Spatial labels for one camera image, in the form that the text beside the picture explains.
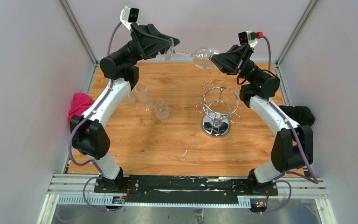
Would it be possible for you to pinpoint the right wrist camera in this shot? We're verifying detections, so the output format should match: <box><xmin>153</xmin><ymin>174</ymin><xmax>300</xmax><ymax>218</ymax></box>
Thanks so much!
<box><xmin>238</xmin><ymin>30</ymin><xmax>263</xmax><ymax>48</ymax></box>

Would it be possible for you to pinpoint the clear wine glass back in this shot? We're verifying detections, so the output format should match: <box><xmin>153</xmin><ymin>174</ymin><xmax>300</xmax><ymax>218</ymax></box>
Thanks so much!
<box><xmin>164</xmin><ymin>38</ymin><xmax>222</xmax><ymax>70</ymax></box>

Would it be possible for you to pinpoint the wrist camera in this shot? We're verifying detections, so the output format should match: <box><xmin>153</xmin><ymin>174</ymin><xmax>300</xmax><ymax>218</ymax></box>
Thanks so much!
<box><xmin>238</xmin><ymin>30</ymin><xmax>263</xmax><ymax>48</ymax></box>
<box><xmin>120</xmin><ymin>5</ymin><xmax>139</xmax><ymax>31</ymax></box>

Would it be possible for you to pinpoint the chrome wine glass rack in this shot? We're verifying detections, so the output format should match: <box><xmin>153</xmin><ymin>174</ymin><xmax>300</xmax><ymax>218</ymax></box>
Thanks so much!
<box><xmin>196</xmin><ymin>80</ymin><xmax>242</xmax><ymax>138</ymax></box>

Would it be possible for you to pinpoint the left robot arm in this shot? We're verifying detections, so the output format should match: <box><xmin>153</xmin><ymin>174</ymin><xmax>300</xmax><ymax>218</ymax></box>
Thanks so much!
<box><xmin>68</xmin><ymin>23</ymin><xmax>180</xmax><ymax>193</ymax></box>

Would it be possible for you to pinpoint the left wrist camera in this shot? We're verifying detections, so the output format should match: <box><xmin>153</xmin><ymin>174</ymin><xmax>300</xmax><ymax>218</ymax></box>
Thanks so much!
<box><xmin>120</xmin><ymin>5</ymin><xmax>139</xmax><ymax>31</ymax></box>

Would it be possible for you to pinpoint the aluminium frame rail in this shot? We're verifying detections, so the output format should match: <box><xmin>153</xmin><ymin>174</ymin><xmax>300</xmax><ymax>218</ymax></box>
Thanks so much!
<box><xmin>48</xmin><ymin>174</ymin><xmax>328</xmax><ymax>209</ymax></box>

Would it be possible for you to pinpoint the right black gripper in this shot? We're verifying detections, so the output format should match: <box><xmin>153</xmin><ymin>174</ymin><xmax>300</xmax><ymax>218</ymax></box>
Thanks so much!
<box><xmin>208</xmin><ymin>43</ymin><xmax>263</xmax><ymax>84</ymax></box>

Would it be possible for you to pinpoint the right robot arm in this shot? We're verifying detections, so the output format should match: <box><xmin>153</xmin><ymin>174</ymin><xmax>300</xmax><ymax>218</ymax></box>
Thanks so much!
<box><xmin>209</xmin><ymin>44</ymin><xmax>318</xmax><ymax>195</ymax></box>

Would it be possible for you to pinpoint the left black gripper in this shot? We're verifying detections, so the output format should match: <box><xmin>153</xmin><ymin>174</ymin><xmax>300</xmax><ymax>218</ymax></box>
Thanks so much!
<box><xmin>117</xmin><ymin>24</ymin><xmax>179</xmax><ymax>66</ymax></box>

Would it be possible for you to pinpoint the patterned clear wine glass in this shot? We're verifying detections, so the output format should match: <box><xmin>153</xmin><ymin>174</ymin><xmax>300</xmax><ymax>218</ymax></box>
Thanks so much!
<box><xmin>122</xmin><ymin>92</ymin><xmax>137</xmax><ymax>108</ymax></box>

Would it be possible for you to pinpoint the pink cloth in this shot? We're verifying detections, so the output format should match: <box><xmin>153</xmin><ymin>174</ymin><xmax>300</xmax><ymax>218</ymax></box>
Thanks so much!
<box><xmin>67</xmin><ymin>92</ymin><xmax>95</xmax><ymax>121</ymax></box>

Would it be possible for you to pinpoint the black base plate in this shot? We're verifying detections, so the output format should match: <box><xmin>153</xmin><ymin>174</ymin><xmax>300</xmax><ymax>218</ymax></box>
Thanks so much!
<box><xmin>94</xmin><ymin>175</ymin><xmax>278</xmax><ymax>205</ymax></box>

